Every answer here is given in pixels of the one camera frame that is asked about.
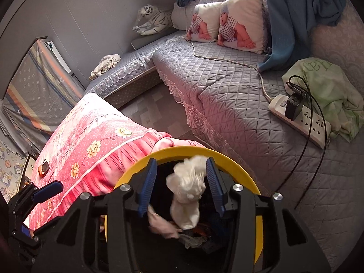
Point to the grey quilted sofa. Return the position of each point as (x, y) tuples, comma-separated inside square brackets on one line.
[(227, 96)]

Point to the beige crumpled clothes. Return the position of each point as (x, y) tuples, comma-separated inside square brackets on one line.
[(103, 64)]

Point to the grey bolster pillow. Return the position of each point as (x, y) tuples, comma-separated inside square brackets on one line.
[(142, 42)]

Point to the baby print pillow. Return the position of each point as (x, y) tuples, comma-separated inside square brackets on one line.
[(203, 22), (241, 25)]

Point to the pink floral blanket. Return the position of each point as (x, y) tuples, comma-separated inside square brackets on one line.
[(99, 136)]

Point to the white power strip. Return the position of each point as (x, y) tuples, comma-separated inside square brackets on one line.
[(310, 125)]

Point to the beige cloth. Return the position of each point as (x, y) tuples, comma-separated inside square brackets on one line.
[(162, 223)]

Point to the small brown scrap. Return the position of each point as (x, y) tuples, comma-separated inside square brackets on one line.
[(44, 168)]

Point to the black charger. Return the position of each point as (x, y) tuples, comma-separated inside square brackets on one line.
[(293, 106)]

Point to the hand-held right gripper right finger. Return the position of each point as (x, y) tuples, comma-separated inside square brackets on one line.
[(214, 187)]

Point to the white plastic bundle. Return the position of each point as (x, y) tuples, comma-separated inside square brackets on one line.
[(187, 193)]

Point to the striped grey sheet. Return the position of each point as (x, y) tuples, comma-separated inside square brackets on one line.
[(37, 91)]

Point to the white tiger plush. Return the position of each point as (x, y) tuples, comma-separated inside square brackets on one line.
[(155, 20)]

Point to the yellow trash bin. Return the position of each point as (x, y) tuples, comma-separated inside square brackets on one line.
[(259, 233)]

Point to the light green cloth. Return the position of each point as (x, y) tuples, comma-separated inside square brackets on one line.
[(327, 85)]

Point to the grey-blue curtain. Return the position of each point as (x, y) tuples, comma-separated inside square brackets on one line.
[(295, 14)]

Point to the cartoon wall poster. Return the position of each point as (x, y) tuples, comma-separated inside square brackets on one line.
[(8, 170)]

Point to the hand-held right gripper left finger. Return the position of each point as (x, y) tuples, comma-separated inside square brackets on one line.
[(146, 187)]

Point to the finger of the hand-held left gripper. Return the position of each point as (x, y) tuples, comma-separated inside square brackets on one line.
[(48, 192)]

